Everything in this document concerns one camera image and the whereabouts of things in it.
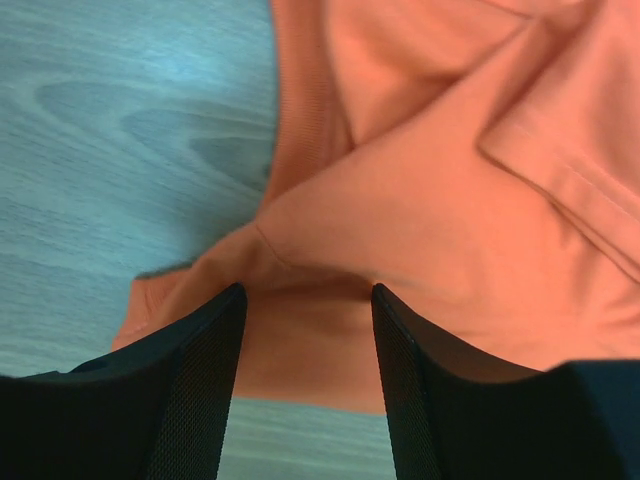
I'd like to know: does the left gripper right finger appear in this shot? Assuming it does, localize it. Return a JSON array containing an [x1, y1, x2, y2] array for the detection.
[[371, 284, 639, 479]]

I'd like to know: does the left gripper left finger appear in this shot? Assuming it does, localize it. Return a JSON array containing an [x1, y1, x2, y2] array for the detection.
[[1, 284, 247, 479]]

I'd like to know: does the orange t shirt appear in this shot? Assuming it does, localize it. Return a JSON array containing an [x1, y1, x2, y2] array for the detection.
[[114, 1, 639, 413]]

